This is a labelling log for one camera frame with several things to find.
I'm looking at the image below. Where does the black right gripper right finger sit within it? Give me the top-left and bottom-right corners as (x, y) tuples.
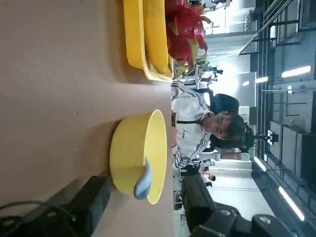
(181, 176), (296, 237)

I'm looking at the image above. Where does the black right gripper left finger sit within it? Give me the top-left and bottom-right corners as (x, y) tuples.
(0, 175), (111, 237)

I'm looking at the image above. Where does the light blue spoon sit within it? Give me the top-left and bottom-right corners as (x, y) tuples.
(133, 158), (153, 200)

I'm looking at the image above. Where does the yellow bowl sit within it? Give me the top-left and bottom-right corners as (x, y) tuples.
(110, 109), (168, 205)

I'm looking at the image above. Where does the person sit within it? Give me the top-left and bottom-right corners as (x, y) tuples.
(170, 82), (255, 171)

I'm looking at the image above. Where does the black office chair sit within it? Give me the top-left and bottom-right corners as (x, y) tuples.
(209, 93), (240, 117)

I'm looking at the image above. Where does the yellow tray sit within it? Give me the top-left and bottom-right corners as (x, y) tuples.
(122, 0), (173, 81)

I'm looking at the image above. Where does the yellow banana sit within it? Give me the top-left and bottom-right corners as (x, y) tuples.
(143, 0), (173, 74)

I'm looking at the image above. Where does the red dragon fruit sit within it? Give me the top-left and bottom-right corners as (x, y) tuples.
(164, 0), (213, 79)

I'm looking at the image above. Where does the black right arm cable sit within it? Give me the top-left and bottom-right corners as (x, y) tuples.
(0, 200), (76, 223)

